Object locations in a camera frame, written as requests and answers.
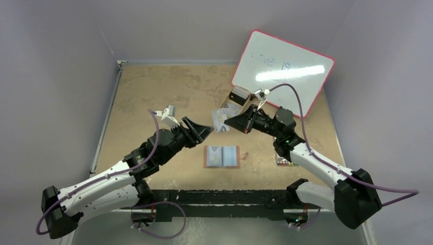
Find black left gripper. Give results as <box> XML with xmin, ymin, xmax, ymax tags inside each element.
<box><xmin>160</xmin><ymin>117</ymin><xmax>213</xmax><ymax>165</ymax></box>

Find white VIP credit card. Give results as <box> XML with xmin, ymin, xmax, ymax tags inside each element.
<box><xmin>206</xmin><ymin>146</ymin><xmax>223</xmax><ymax>167</ymax></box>

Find stack of credit cards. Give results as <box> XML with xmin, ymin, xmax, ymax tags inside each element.
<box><xmin>229</xmin><ymin>86</ymin><xmax>251</xmax><ymax>106</ymax></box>

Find pink leather card holder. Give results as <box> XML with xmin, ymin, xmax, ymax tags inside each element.
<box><xmin>203</xmin><ymin>145</ymin><xmax>249</xmax><ymax>169</ymax></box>

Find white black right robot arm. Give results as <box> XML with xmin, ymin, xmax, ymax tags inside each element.
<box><xmin>224</xmin><ymin>105</ymin><xmax>382</xmax><ymax>229</ymax></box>

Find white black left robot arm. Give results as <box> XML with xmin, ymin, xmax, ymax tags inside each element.
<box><xmin>36</xmin><ymin>116</ymin><xmax>214</xmax><ymax>239</ymax></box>

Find VIP card lying in tray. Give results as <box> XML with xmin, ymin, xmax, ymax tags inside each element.
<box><xmin>224</xmin><ymin>102</ymin><xmax>242</xmax><ymax>117</ymax></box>

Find beige oval tray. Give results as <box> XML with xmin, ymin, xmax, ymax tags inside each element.
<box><xmin>220</xmin><ymin>90</ymin><xmax>251</xmax><ymax>118</ymax></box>

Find marker pen pack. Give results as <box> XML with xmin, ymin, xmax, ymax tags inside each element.
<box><xmin>276</xmin><ymin>158</ymin><xmax>297</xmax><ymax>166</ymax></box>

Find pink framed whiteboard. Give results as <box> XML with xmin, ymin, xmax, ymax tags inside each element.
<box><xmin>232</xmin><ymin>30</ymin><xmax>335</xmax><ymax>116</ymax></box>

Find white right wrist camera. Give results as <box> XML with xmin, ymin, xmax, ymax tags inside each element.
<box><xmin>254</xmin><ymin>89</ymin><xmax>270</xmax><ymax>110</ymax></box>

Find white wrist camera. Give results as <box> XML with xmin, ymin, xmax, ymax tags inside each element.
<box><xmin>154</xmin><ymin>105</ymin><xmax>180</xmax><ymax>129</ymax></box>
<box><xmin>254</xmin><ymin>89</ymin><xmax>270</xmax><ymax>110</ymax></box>

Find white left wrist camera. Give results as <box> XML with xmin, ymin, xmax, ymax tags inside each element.
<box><xmin>154</xmin><ymin>105</ymin><xmax>180</xmax><ymax>129</ymax></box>

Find aluminium table frame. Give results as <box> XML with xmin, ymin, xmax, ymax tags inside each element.
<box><xmin>61</xmin><ymin>60</ymin><xmax>376</xmax><ymax>245</ymax></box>

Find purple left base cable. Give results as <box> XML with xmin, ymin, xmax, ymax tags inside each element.
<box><xmin>130</xmin><ymin>198</ymin><xmax>189</xmax><ymax>239</ymax></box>

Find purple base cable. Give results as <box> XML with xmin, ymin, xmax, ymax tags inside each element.
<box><xmin>130</xmin><ymin>198</ymin><xmax>189</xmax><ymax>239</ymax></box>
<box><xmin>288</xmin><ymin>203</ymin><xmax>322</xmax><ymax>231</ymax></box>

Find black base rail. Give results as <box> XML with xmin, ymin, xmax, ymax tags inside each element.
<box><xmin>120</xmin><ymin>189</ymin><xmax>320</xmax><ymax>222</ymax></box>

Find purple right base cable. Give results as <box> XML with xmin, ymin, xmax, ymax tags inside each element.
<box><xmin>288</xmin><ymin>203</ymin><xmax>322</xmax><ymax>231</ymax></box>

